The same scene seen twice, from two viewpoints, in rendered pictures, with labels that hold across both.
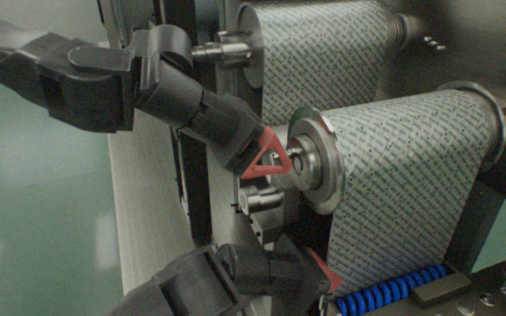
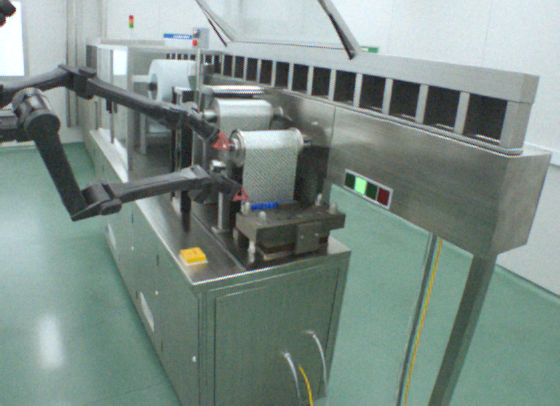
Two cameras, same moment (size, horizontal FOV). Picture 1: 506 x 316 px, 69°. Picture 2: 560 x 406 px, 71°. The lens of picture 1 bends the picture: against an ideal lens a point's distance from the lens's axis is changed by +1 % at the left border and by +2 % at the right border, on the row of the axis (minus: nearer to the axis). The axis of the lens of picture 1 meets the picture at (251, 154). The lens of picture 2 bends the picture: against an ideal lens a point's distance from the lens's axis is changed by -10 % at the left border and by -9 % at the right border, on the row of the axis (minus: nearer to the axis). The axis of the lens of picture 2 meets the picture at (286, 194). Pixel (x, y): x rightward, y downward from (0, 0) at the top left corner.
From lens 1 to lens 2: 1.20 m
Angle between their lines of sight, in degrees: 17
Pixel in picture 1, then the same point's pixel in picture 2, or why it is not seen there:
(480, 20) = (300, 108)
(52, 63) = (166, 107)
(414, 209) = (274, 169)
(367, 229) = (256, 173)
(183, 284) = (196, 170)
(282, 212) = (226, 170)
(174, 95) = (196, 118)
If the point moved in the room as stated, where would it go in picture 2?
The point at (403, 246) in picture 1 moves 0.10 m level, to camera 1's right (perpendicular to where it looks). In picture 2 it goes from (273, 187) to (297, 187)
